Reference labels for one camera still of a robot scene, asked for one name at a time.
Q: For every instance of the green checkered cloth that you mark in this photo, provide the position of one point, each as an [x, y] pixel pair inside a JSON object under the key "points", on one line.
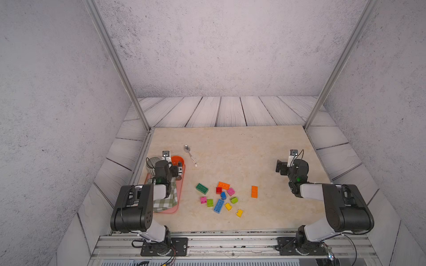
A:
{"points": [[171, 201]]}

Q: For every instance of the magenta lego brick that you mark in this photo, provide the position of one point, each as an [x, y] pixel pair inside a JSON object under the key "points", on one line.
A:
{"points": [[231, 191]]}

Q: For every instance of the right frame post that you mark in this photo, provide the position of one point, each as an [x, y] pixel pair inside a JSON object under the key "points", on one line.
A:
{"points": [[353, 39]]}

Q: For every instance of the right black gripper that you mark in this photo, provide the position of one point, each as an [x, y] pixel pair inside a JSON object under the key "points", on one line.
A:
{"points": [[284, 167]]}

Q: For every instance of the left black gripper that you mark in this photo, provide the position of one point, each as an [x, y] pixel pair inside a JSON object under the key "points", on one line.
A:
{"points": [[175, 172]]}

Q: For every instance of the dark green lego brick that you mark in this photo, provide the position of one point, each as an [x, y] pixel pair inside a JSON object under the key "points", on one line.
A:
{"points": [[201, 188]]}

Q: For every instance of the metal spoon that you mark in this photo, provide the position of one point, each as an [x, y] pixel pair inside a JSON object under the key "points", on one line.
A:
{"points": [[187, 150]]}

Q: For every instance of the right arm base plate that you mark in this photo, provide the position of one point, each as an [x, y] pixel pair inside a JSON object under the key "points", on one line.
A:
{"points": [[289, 246]]}

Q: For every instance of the long blue lego brick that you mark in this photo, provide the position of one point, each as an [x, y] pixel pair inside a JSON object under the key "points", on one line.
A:
{"points": [[219, 205]]}

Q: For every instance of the pink tray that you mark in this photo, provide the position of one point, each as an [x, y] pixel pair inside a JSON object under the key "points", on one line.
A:
{"points": [[179, 189]]}

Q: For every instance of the orange lego brick right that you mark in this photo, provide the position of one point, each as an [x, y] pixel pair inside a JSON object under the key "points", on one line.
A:
{"points": [[254, 191]]}

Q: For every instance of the frame post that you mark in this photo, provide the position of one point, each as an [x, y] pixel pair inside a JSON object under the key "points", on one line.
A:
{"points": [[353, 39], [105, 37]]}

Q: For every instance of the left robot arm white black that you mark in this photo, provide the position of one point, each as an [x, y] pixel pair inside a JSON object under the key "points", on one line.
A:
{"points": [[136, 204]]}

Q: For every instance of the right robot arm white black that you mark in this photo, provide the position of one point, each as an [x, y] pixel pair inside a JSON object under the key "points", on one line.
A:
{"points": [[345, 209]]}

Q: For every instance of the yellow notched lego brick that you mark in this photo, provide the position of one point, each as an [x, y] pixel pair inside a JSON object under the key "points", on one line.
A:
{"points": [[239, 213]]}

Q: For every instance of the orange plastic bowl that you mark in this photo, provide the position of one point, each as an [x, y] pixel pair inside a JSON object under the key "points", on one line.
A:
{"points": [[177, 161]]}

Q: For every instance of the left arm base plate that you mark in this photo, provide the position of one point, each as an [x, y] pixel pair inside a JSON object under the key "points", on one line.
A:
{"points": [[175, 246]]}

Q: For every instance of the grey ribbed cup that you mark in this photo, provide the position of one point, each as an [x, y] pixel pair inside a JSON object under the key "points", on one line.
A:
{"points": [[150, 164]]}

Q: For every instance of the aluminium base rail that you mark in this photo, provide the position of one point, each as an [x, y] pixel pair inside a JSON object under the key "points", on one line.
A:
{"points": [[234, 248]]}

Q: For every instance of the orange long lego brick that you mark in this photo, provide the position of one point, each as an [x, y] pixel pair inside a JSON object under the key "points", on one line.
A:
{"points": [[224, 186]]}

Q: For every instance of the left frame post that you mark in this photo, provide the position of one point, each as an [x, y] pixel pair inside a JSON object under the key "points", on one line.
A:
{"points": [[105, 37]]}

